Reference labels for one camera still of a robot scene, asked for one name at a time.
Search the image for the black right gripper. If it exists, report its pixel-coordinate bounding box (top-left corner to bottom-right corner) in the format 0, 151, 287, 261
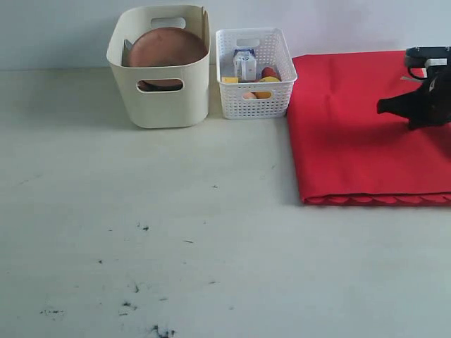
376, 65, 450, 130

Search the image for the red table cloth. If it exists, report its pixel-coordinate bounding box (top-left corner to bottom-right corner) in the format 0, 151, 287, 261
287, 51, 450, 206

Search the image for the red sausage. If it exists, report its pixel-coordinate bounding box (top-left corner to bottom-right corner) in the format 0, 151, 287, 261
261, 67, 279, 78

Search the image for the yellow lemon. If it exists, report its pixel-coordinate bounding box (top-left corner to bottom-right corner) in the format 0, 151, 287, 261
254, 76, 280, 99

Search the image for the brown egg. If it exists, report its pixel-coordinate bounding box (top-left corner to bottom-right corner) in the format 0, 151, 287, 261
242, 92, 257, 100

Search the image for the blue white milk carton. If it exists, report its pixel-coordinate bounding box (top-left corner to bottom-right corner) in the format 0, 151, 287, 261
233, 49, 257, 82

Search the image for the yellow cheese wedge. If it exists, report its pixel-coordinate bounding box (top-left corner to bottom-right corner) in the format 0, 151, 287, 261
221, 77, 239, 84

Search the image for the brown wooden plate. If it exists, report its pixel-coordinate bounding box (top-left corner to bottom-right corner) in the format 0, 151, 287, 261
128, 27, 208, 68

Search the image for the dark wooden spoon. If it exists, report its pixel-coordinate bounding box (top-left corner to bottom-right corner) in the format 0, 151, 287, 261
137, 80, 183, 92

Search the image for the steel table knife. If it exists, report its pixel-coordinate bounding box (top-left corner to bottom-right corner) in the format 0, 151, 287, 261
121, 39, 133, 67

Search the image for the small white perforated basket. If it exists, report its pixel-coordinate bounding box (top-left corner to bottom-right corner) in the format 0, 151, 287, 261
216, 27, 297, 119

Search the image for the large cream plastic bin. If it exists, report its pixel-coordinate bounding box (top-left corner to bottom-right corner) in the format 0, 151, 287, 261
106, 5, 210, 129

